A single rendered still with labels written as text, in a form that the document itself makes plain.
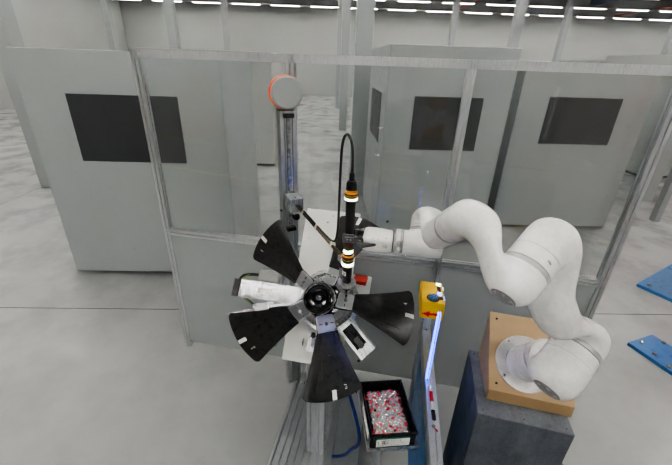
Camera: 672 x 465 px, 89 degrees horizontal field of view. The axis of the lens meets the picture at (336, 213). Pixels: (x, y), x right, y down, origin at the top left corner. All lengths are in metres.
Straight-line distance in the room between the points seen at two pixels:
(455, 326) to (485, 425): 0.94
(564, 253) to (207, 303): 2.27
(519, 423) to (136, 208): 3.24
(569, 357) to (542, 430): 0.47
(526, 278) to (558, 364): 0.37
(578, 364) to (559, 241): 0.38
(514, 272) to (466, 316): 1.54
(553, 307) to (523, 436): 0.71
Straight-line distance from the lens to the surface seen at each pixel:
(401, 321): 1.33
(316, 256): 1.61
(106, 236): 3.92
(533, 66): 1.85
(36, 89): 3.73
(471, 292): 2.20
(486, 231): 0.80
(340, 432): 2.33
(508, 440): 1.55
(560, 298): 0.91
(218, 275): 2.46
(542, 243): 0.81
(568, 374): 1.09
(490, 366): 1.47
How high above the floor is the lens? 2.02
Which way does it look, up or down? 24 degrees down
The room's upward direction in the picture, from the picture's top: 2 degrees clockwise
